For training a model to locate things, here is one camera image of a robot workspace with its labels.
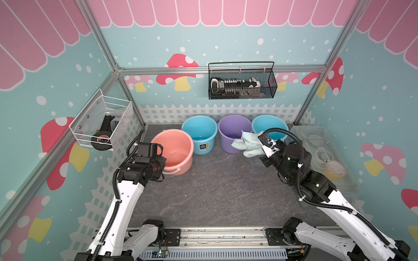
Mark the white wire wall basket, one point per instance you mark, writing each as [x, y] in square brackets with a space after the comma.
[89, 119]

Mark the pink bucket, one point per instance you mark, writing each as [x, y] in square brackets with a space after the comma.
[178, 150]

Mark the white power strip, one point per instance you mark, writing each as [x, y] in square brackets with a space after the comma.
[233, 87]

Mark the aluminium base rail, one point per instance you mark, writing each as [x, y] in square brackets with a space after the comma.
[229, 244]

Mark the black tape dispenser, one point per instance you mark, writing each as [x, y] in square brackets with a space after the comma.
[101, 140]

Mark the teal bucket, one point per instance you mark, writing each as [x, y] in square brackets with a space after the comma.
[265, 122]
[203, 130]

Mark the light green cloth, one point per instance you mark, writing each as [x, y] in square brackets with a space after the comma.
[249, 144]

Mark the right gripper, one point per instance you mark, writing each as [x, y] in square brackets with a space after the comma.
[265, 160]

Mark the clear plastic storage box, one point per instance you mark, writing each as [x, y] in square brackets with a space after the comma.
[328, 160]

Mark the black wire wall basket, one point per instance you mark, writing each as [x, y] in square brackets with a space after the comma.
[261, 71]

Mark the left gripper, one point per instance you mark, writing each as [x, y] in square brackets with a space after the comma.
[161, 161]

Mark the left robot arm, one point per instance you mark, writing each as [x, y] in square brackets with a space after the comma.
[144, 163]

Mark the purple bucket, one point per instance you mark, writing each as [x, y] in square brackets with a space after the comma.
[230, 128]

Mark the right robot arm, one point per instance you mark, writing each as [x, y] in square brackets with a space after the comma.
[365, 242]

